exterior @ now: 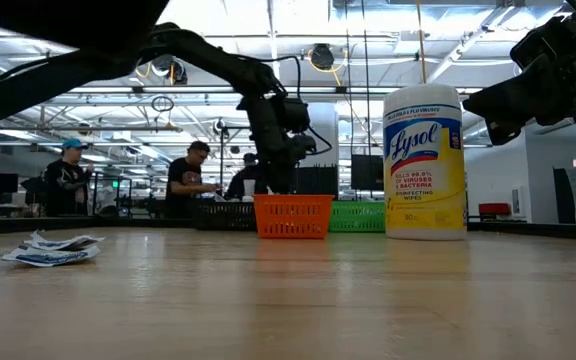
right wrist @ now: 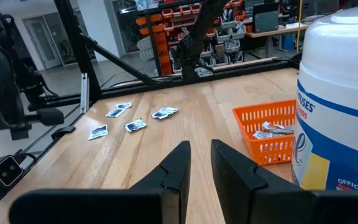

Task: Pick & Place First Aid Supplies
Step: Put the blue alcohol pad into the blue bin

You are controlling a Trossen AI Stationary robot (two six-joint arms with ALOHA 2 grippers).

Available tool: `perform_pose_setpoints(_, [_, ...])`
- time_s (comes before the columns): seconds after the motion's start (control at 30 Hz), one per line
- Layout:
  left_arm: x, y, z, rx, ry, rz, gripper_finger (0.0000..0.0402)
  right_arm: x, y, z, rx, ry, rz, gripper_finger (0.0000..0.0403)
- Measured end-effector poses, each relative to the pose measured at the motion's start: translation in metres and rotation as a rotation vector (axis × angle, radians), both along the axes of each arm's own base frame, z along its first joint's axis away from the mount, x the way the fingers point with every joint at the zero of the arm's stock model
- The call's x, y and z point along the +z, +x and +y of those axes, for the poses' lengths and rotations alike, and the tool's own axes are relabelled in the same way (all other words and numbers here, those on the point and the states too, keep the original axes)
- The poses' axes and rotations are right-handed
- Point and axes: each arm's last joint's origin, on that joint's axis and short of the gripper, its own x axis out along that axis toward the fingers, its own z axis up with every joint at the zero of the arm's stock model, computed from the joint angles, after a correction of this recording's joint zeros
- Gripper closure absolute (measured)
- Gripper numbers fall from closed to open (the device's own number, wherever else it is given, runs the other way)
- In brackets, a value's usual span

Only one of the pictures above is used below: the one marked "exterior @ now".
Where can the red bin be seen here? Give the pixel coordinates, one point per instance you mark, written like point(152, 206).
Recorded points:
point(494, 209)

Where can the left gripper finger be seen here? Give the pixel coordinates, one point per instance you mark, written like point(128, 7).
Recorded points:
point(274, 180)
point(290, 180)

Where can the person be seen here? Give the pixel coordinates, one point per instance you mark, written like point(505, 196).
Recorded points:
point(240, 185)
point(65, 185)
point(183, 180)

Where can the black plastic bin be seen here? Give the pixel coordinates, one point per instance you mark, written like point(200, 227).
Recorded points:
point(223, 215)

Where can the black square screen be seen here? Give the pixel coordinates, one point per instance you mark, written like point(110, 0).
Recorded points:
point(367, 172)

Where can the Lysol wipes canister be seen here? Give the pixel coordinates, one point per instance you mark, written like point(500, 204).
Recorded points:
point(423, 200)

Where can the orange plastic basket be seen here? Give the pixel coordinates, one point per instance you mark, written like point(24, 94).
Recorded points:
point(293, 215)

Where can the green plastic basket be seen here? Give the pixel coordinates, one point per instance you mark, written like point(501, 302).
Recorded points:
point(358, 217)

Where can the black cabinet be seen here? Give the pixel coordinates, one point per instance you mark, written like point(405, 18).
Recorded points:
point(318, 181)

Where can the antiseptic towelette packet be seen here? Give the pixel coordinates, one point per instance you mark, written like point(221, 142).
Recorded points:
point(48, 256)
point(63, 242)

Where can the white pillar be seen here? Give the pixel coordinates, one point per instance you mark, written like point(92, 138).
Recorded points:
point(328, 130)

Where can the small black ceiling reel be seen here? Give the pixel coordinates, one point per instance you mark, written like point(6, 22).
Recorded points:
point(218, 126)

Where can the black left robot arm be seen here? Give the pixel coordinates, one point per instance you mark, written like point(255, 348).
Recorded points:
point(68, 30)

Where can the black standing panel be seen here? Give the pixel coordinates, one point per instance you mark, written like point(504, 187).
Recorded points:
point(563, 195)

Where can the distant black gantry frame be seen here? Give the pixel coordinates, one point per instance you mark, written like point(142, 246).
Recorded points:
point(221, 150)

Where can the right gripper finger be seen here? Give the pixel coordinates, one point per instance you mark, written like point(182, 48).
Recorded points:
point(505, 131)
point(508, 100)

